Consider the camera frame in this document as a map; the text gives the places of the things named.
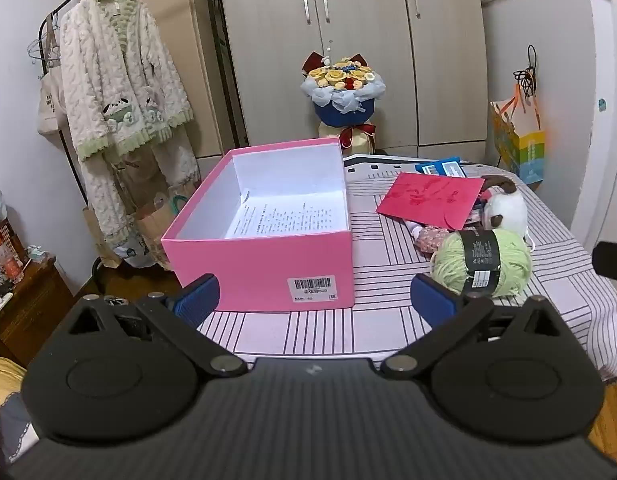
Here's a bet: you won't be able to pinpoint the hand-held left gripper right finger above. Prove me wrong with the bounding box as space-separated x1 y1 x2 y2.
380 275 564 376

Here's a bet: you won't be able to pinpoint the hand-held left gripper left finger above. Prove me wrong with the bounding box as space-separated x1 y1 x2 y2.
63 274 248 377

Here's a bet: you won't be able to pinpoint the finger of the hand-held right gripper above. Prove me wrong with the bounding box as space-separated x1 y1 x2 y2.
591 242 617 279

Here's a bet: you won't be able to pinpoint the green yarn ball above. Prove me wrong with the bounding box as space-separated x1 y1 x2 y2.
431 229 533 300

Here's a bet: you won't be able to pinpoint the pink floral fabric pouch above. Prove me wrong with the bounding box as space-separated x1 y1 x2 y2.
413 224 452 254

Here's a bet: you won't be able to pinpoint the pink cardboard box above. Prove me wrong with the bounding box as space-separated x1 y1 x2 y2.
161 141 353 313

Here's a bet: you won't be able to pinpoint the red envelope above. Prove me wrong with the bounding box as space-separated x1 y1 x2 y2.
376 172 485 229

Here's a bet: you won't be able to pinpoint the white plush toy brown ears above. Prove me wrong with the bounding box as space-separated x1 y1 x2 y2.
481 176 530 242

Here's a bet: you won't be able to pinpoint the blue packet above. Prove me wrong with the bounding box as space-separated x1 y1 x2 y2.
416 158 467 178

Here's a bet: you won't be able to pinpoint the striped tablecloth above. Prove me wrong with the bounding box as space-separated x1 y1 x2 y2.
196 152 617 382

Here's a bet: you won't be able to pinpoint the plain brown paper bag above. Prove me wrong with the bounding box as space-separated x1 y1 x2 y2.
81 205 122 268

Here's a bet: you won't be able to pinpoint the printed paper sheet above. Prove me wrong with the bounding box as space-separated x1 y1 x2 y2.
223 199 350 239

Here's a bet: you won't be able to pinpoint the colourful gift bag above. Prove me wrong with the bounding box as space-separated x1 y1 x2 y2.
490 82 546 185

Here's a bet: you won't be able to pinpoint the white fleece pants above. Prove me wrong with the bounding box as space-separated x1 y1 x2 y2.
81 130 202 257

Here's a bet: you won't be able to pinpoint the wooden nightstand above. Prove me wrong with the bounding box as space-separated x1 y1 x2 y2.
0 255 74 367

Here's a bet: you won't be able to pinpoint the white refrigerator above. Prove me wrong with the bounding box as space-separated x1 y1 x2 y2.
481 0 617 256

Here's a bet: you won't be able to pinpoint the orange drink bottle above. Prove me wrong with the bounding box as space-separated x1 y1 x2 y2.
0 237 22 281

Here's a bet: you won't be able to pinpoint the red woven basket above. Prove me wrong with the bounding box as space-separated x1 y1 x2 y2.
0 217 28 271

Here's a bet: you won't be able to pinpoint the yellow cloth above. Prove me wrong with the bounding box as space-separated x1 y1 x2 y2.
0 357 29 411

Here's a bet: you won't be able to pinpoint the crochet flower bouquet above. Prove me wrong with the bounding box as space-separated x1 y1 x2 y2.
301 42 388 157

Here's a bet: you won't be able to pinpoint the beige tote bag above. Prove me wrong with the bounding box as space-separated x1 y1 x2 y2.
36 12 69 148

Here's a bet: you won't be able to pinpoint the white green fleece jacket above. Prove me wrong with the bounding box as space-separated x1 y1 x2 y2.
60 0 194 161

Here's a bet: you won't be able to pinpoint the grey wardrobe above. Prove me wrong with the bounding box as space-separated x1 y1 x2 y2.
211 0 489 151

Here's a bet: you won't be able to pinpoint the beige wardrobe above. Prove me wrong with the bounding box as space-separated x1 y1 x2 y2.
77 0 249 161

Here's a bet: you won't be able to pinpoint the brown paper bag green handle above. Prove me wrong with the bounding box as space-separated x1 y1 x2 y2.
133 190 189 271

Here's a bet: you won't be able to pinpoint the black hanging cords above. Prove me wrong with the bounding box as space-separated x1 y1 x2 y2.
513 45 539 101

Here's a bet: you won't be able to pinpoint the wire hangers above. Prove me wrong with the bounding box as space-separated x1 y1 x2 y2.
27 37 62 67

